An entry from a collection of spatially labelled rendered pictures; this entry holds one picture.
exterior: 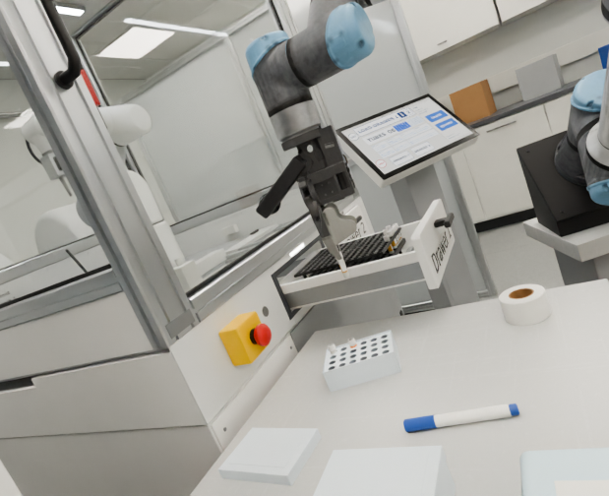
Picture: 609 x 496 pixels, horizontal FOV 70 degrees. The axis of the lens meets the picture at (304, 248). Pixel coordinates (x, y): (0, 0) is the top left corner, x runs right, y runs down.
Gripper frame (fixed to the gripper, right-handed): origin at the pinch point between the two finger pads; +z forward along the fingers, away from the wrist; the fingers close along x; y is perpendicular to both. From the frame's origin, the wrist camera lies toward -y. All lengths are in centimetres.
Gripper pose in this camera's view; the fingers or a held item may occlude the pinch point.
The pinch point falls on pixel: (334, 252)
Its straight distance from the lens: 74.2
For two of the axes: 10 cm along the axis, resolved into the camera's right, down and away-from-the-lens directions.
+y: 9.2, -3.3, -2.1
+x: 1.3, -2.4, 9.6
